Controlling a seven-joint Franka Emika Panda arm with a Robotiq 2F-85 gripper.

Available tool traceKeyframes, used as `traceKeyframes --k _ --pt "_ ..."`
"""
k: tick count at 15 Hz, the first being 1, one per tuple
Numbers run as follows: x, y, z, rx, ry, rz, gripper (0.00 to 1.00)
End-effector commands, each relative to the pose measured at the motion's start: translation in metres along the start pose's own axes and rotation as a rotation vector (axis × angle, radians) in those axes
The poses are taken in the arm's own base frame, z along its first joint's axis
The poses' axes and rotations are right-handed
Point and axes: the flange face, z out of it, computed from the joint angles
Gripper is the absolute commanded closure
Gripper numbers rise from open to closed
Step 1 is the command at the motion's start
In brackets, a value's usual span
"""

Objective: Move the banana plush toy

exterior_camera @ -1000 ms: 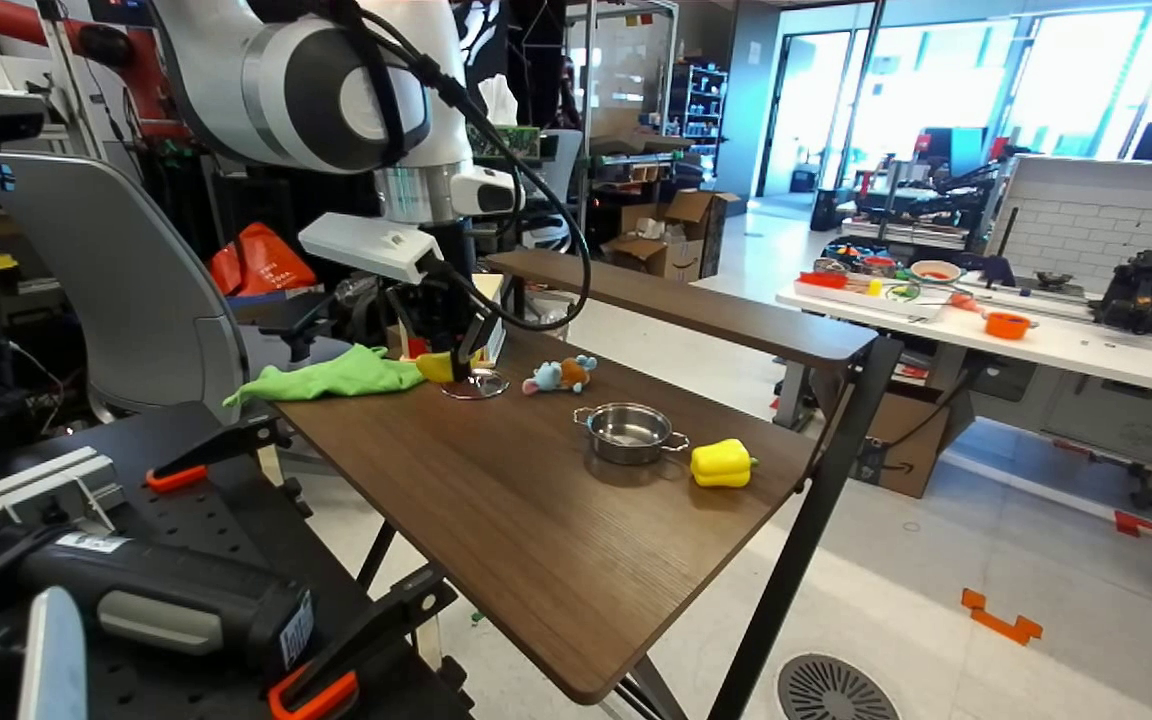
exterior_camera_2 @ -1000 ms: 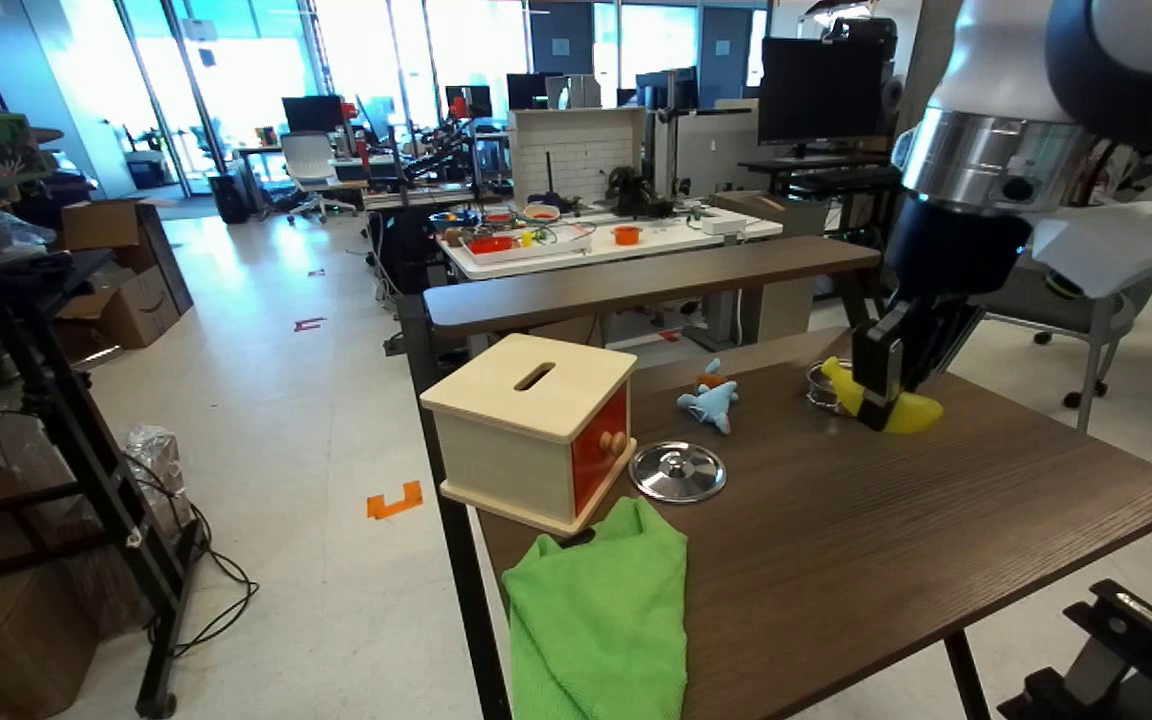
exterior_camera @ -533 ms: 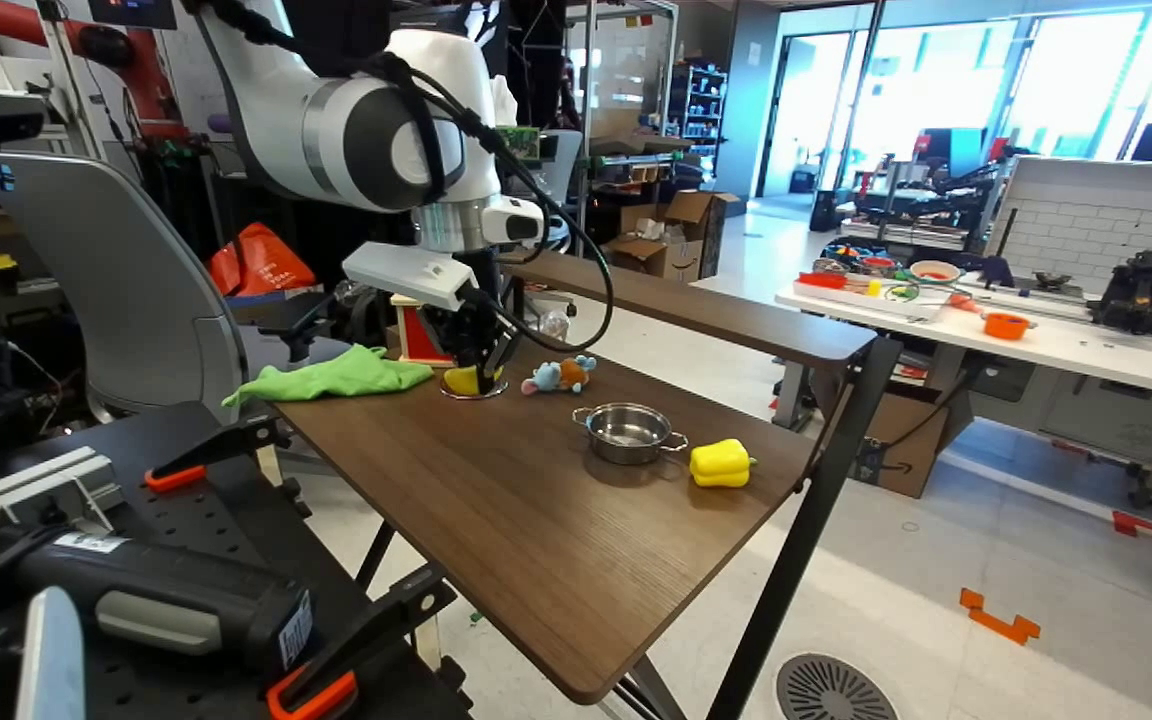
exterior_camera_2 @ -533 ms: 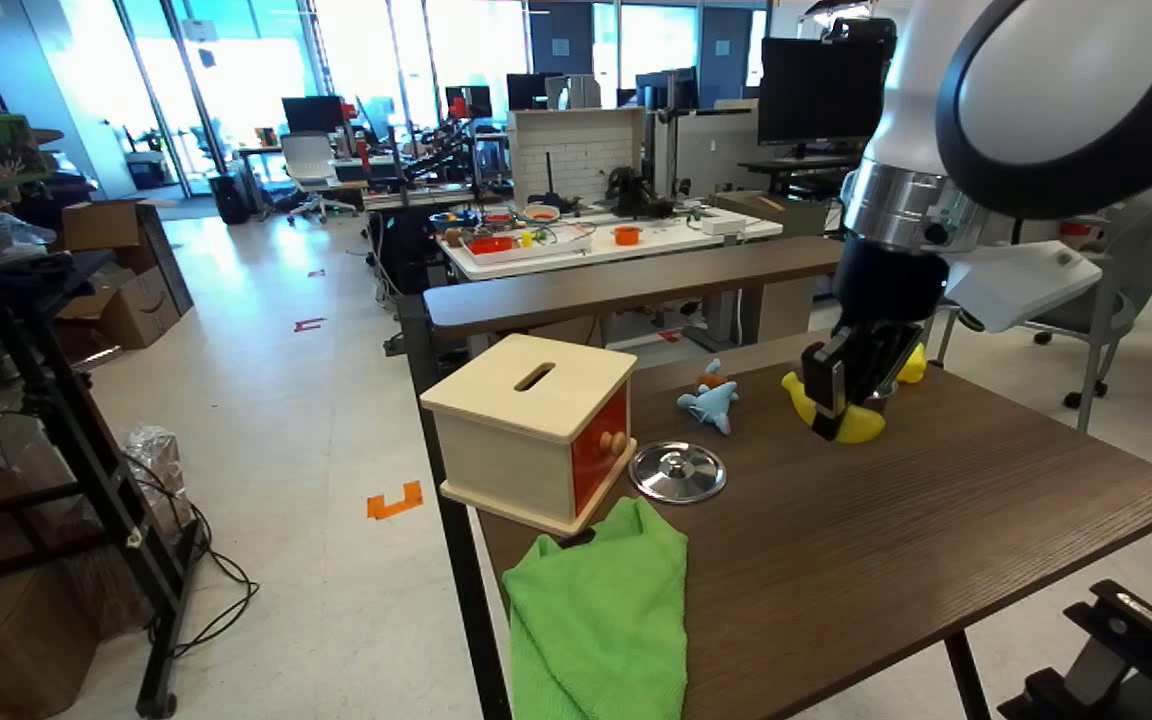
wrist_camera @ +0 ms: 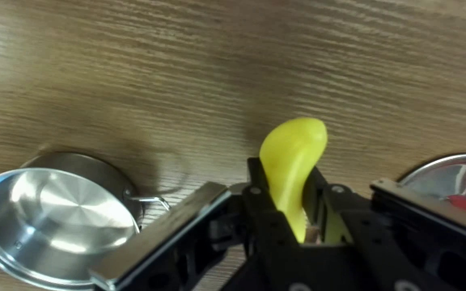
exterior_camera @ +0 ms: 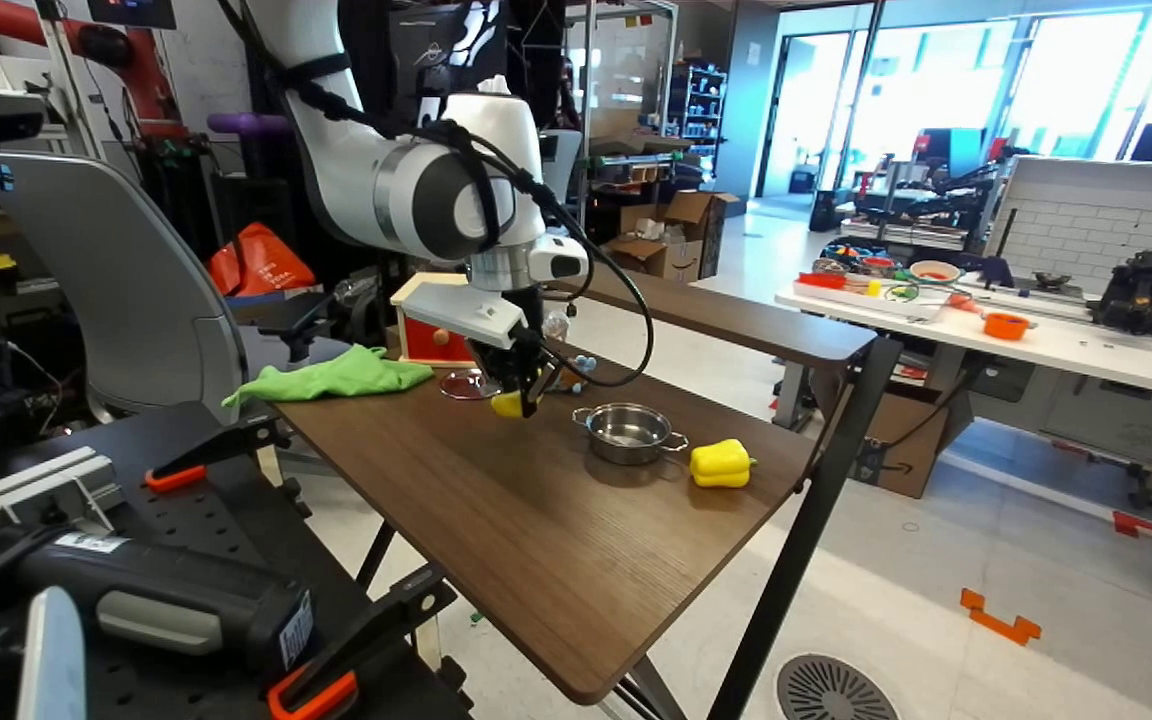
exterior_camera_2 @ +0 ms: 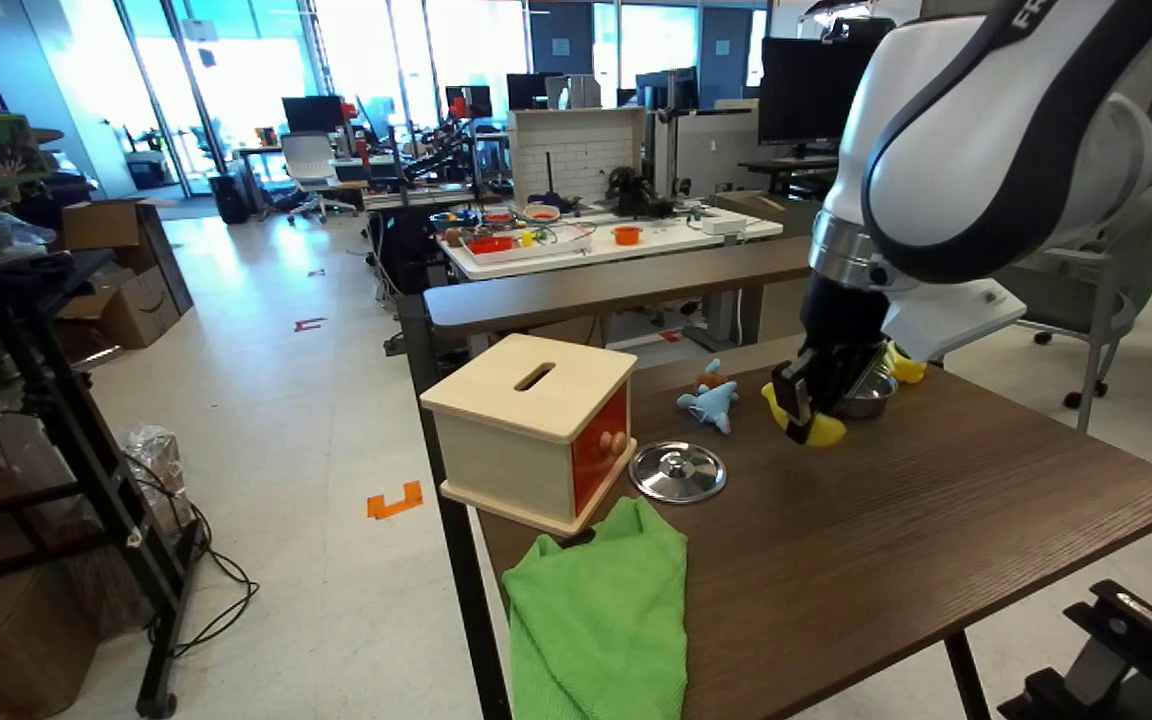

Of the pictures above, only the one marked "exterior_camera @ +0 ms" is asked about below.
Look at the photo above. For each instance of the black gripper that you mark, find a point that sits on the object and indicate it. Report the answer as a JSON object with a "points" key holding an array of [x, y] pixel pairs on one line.
{"points": [[515, 344]]}

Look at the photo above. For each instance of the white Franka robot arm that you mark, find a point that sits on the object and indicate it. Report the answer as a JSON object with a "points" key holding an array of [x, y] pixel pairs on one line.
{"points": [[391, 174]]}

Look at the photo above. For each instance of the blue plush toy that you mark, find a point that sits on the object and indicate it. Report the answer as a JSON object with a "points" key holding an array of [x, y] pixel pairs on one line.
{"points": [[577, 361]]}

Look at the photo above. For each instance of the yellow bell pepper toy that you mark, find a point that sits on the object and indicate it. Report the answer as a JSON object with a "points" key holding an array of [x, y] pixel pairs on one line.
{"points": [[720, 461]]}

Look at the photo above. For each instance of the wooden box with red drawer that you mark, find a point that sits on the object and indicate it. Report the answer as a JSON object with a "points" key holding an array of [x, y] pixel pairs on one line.
{"points": [[428, 344]]}

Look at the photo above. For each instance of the small silver pot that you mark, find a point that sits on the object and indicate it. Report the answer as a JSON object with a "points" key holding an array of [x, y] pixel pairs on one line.
{"points": [[630, 433]]}

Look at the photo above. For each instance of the green cloth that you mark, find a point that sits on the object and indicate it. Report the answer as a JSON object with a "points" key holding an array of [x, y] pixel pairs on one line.
{"points": [[336, 379]]}

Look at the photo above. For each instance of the cardboard boxes stack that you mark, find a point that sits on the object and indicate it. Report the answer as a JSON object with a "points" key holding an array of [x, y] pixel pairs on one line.
{"points": [[664, 230]]}

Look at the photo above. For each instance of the long brown table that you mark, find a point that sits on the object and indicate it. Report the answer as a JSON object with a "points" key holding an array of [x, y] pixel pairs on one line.
{"points": [[748, 320]]}

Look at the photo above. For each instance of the orange bag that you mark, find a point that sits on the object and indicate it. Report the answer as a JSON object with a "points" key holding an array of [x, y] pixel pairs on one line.
{"points": [[258, 260]]}

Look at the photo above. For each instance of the red tray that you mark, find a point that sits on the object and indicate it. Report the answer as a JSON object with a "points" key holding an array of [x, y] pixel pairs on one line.
{"points": [[822, 282]]}

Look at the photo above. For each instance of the open cardboard box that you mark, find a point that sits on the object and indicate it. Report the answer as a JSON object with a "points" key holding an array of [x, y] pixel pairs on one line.
{"points": [[916, 440]]}

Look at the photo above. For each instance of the grey chair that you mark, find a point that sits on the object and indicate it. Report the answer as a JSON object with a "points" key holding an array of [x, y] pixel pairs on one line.
{"points": [[121, 294]]}

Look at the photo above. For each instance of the black handheld device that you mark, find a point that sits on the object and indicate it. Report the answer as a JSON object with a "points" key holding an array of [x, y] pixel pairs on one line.
{"points": [[162, 604]]}

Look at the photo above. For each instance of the round floor drain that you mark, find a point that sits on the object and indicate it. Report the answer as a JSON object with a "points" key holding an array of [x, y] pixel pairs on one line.
{"points": [[831, 689]]}

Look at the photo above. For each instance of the orange bowl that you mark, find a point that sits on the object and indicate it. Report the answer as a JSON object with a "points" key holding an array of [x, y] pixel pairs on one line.
{"points": [[1005, 327]]}

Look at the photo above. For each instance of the white cluttered table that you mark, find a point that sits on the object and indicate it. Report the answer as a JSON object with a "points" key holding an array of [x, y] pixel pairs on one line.
{"points": [[1043, 344]]}

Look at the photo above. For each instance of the orange floor marker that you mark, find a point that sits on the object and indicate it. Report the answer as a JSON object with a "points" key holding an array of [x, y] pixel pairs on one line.
{"points": [[997, 620]]}

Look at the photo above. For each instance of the white partition panel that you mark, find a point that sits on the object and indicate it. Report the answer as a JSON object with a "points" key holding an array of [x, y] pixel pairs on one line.
{"points": [[1098, 212]]}

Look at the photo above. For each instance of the red floor marker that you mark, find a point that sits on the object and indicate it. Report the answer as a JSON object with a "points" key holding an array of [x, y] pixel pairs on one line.
{"points": [[1126, 520]]}

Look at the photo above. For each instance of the black desktop machine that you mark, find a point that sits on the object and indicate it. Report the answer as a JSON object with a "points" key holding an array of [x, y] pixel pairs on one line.
{"points": [[1137, 286]]}

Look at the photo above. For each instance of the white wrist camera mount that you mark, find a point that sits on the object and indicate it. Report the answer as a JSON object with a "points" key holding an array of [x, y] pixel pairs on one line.
{"points": [[460, 312]]}

